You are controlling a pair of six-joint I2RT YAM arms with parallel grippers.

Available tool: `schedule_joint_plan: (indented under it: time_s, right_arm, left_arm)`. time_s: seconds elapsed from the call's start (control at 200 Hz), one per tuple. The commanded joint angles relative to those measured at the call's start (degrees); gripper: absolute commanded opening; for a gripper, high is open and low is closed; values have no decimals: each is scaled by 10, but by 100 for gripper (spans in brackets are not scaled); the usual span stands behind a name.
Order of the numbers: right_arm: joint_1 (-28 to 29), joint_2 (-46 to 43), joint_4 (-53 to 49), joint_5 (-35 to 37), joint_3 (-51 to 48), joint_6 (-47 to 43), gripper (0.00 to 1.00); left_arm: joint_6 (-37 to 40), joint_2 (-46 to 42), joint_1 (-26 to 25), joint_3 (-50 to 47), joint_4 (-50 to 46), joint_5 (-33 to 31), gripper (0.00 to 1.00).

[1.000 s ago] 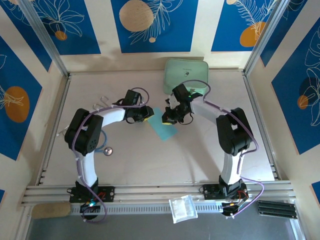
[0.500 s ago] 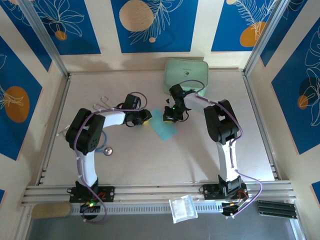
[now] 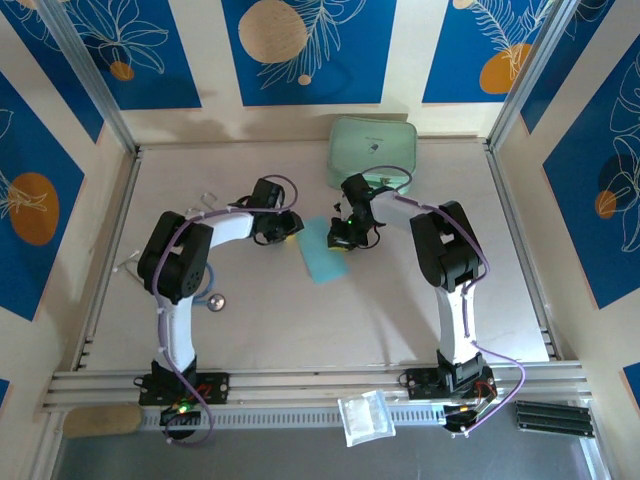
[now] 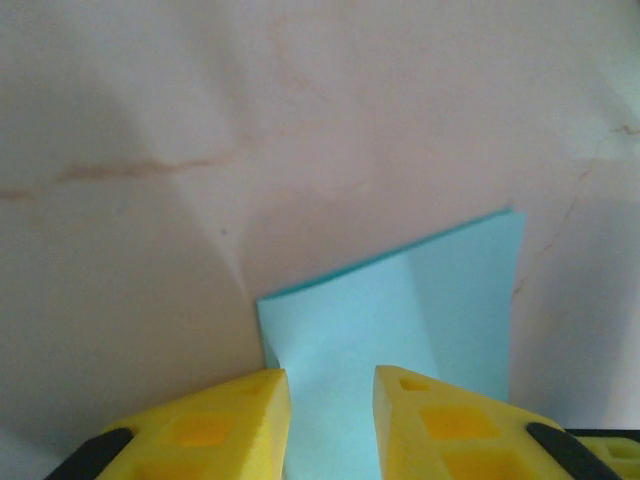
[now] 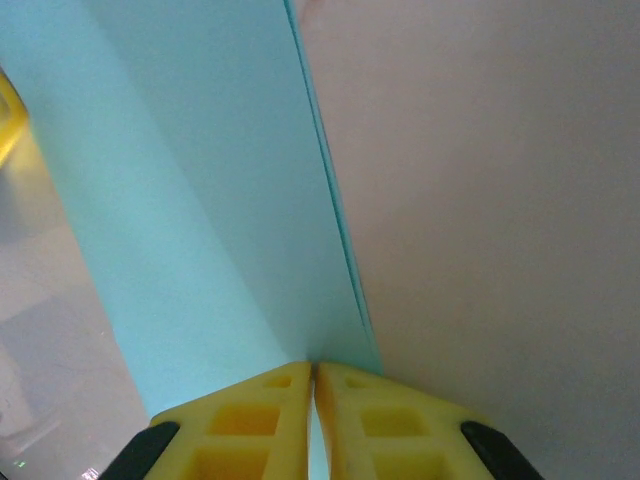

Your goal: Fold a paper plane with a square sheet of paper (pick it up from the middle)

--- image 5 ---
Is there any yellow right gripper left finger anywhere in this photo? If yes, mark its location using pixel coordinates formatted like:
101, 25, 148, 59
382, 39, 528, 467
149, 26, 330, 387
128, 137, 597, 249
102, 360, 314, 480

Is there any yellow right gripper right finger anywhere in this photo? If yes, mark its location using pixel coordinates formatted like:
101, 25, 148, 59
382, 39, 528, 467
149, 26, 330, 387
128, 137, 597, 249
316, 362, 544, 480

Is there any light blue paper sheet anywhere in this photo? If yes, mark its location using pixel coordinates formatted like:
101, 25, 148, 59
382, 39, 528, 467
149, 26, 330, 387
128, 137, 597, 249
0, 0, 385, 480

